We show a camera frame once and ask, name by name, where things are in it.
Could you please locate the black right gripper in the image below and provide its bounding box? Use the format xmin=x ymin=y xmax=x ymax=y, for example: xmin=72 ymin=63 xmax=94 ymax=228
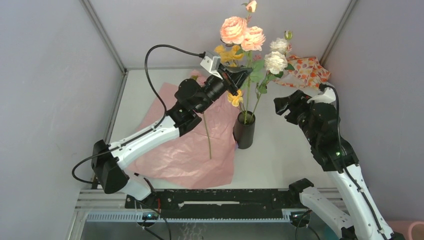
xmin=274 ymin=89 xmax=319 ymax=146

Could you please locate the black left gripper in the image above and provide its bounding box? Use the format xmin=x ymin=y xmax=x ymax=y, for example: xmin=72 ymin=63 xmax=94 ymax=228
xmin=194 ymin=64 xmax=252 ymax=115

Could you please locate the yellow rose stem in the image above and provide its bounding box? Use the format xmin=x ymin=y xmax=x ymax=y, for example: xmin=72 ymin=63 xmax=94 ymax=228
xmin=213 ymin=43 xmax=248 ymax=115

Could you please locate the pink rose stem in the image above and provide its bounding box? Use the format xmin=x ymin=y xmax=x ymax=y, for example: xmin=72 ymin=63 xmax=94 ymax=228
xmin=189 ymin=69 xmax=213 ymax=161

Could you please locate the peach rose stem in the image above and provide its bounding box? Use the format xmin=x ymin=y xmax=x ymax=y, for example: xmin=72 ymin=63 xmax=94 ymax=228
xmin=214 ymin=0 xmax=266 ymax=125

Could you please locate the purple pink wrapping paper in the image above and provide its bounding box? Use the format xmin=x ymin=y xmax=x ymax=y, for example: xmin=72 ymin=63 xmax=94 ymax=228
xmin=125 ymin=69 xmax=239 ymax=189

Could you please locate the white rose stem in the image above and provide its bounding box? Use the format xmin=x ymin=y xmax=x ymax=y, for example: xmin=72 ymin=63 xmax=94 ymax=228
xmin=243 ymin=30 xmax=293 ymax=124

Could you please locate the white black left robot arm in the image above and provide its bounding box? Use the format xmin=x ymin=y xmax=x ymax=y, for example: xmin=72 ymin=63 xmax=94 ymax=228
xmin=90 ymin=64 xmax=253 ymax=209

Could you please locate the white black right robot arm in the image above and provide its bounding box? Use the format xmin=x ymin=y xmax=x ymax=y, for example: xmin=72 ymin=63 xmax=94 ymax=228
xmin=273 ymin=87 xmax=404 ymax=240

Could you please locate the black cylindrical vase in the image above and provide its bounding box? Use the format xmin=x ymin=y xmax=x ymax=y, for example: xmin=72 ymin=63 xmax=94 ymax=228
xmin=233 ymin=111 xmax=256 ymax=150

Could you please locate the pink cylindrical vase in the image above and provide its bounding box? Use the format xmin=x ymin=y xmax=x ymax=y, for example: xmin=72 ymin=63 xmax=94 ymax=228
xmin=388 ymin=221 xmax=424 ymax=240

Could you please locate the orange floral cloth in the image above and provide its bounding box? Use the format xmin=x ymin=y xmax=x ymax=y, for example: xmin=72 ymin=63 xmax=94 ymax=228
xmin=273 ymin=54 xmax=331 ymax=89

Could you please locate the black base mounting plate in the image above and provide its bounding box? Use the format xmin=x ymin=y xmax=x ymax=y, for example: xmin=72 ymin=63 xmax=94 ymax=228
xmin=124 ymin=188 xmax=306 ymax=218

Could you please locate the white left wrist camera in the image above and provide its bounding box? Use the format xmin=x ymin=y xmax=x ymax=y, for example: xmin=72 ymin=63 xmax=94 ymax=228
xmin=200 ymin=51 xmax=223 ymax=80

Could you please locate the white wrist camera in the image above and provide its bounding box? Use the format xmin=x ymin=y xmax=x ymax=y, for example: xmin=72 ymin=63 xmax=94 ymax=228
xmin=307 ymin=83 xmax=337 ymax=104
xmin=200 ymin=51 xmax=223 ymax=80

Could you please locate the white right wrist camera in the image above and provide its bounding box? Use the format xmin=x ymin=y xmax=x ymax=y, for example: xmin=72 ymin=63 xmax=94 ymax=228
xmin=307 ymin=83 xmax=337 ymax=104

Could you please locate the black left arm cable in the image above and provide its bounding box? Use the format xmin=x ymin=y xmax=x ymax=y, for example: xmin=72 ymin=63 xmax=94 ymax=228
xmin=71 ymin=44 xmax=206 ymax=185

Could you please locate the white slotted cable duct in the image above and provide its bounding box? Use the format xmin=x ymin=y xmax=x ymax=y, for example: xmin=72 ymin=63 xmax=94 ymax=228
xmin=85 ymin=211 xmax=291 ymax=223

